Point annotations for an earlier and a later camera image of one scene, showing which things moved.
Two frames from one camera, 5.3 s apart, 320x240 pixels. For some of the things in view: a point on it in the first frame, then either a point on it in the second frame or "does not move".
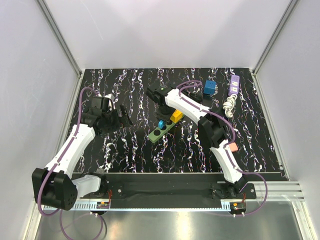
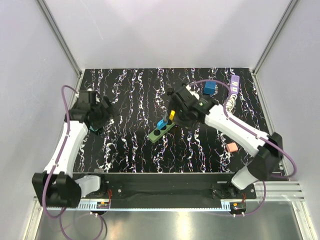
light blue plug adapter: (161, 124) does not move
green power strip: (157, 134) does not move
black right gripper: (165, 118) → (184, 124)
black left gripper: (117, 125) → (97, 124)
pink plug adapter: (233, 147) does not move
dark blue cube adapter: (209, 87) does not move
